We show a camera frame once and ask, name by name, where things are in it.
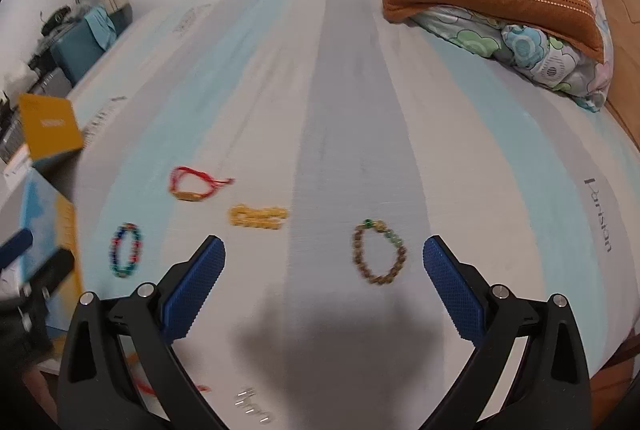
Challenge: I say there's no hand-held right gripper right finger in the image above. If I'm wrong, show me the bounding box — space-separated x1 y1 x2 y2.
420 235 593 430

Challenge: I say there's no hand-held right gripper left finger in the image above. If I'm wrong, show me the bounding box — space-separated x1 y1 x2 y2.
56 235 231 430

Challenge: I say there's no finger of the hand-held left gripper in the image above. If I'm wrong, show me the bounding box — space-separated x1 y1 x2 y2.
0 229 34 267
20 249 76 293

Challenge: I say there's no multicolour beaded bracelet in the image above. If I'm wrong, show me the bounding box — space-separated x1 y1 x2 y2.
109 223 144 278

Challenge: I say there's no brown beaded bracelet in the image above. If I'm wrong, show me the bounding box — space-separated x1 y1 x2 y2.
351 219 407 286

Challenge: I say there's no red string bracelet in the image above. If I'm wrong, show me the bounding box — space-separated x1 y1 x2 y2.
169 166 236 202

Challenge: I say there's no yellow beaded bracelet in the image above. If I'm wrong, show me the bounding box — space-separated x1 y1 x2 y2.
228 205 290 229

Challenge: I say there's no red beaded bracelet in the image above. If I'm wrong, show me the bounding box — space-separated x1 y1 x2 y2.
125 352 212 397

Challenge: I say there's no white and yellow cardboard box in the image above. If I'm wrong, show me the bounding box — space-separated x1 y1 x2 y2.
0 93 86 363

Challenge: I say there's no grey suitcase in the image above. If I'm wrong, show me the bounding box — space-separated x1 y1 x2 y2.
27 70 73 100

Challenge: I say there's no blue suitcase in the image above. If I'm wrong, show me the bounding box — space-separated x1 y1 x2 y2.
50 18 118 84

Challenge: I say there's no striped mattress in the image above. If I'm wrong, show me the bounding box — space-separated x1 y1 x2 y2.
65 0 631 430

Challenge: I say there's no black bag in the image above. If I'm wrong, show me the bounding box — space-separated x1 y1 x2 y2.
42 5 73 34

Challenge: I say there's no teal cloth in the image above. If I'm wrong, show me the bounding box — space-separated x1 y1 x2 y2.
85 8 117 51

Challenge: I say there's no floral quilt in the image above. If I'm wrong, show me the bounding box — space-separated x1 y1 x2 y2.
415 0 615 113

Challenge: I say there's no wooden bed frame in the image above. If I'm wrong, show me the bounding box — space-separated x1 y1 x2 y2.
595 0 640 151

